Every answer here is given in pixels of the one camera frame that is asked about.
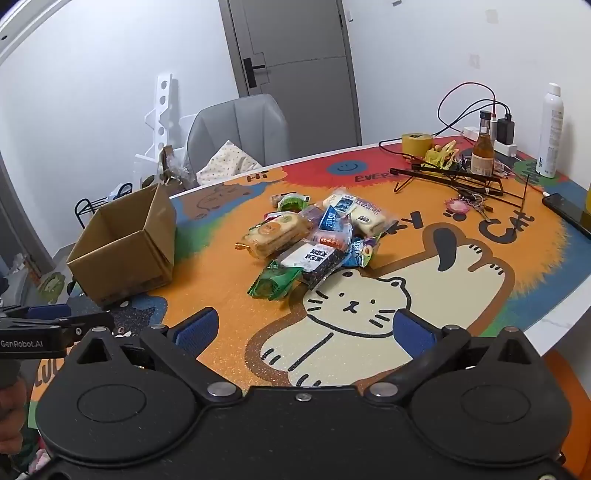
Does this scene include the taped cardboard box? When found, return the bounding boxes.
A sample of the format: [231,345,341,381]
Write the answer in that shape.
[156,145,199,191]

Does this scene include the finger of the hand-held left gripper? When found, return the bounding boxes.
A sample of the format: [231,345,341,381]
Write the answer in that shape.
[0,304,73,324]
[54,312,115,334]

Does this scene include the black phone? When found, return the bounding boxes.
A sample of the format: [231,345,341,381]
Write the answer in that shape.
[542,192,591,239]

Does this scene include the purple snack packet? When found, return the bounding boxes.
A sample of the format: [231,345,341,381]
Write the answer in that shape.
[298,205,327,228]

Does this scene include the grey door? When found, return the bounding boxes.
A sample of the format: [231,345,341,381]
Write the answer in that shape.
[218,0,362,166]

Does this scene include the keys with pink charm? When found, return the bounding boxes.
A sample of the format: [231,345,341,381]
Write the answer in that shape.
[444,194,493,219]

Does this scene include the black and white snack packet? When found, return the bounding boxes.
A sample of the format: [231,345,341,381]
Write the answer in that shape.
[276,240,348,292]

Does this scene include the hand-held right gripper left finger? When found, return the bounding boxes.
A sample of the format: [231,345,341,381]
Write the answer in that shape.
[68,306,244,406]

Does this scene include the white spray can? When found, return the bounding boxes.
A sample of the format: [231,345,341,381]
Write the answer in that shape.
[536,83,565,179]

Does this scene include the brown cardboard box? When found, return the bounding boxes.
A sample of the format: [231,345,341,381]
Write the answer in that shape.
[66,184,178,309]

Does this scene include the black charger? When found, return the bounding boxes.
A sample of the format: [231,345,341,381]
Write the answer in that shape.
[496,115,516,145]

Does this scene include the dotted cream pillow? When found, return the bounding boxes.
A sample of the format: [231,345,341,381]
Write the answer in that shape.
[196,141,264,188]

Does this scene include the brown glass bottle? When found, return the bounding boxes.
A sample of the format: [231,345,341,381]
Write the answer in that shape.
[470,111,496,177]

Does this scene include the printed cat table mat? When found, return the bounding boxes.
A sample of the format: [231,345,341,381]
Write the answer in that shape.
[28,135,591,430]

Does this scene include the person's left hand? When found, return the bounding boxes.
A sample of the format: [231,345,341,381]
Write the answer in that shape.
[0,382,28,457]

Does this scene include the sandwich bread packet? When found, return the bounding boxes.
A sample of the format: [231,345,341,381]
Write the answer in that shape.
[235,213,313,260]

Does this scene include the white rack with holes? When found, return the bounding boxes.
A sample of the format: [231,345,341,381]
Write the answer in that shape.
[134,73,195,190]

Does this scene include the red cable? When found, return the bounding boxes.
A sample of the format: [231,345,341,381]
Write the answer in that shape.
[438,82,498,117]

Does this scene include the black door handle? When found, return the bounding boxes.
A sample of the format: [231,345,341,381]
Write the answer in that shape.
[243,58,267,88]

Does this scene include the white power strip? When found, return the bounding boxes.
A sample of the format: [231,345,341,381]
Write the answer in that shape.
[462,127,519,156]

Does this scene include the black shoe rack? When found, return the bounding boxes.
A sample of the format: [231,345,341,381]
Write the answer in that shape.
[74,182,139,230]

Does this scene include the black cable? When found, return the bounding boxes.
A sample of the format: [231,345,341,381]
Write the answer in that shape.
[379,88,513,149]

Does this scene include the grey chair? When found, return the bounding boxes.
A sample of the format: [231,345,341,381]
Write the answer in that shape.
[185,93,291,185]

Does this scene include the yellow tape roll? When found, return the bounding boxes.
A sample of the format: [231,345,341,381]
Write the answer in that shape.
[401,133,434,160]

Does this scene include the yellow crumpled bag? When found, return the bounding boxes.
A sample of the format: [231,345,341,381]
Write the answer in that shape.
[425,141,459,169]

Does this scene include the blue white snack packet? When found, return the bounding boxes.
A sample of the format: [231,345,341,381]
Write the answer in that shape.
[344,236,383,269]

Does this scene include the dark green foil snack packet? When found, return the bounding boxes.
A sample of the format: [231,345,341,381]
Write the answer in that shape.
[247,260,305,302]

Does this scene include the orange red snack packet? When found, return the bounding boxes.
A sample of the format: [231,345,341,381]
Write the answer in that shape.
[308,231,348,251]

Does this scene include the white bun packet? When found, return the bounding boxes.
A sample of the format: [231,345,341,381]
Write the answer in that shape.
[348,203,399,237]
[322,188,366,214]

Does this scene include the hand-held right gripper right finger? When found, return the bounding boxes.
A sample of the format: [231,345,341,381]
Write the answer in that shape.
[360,309,542,407]

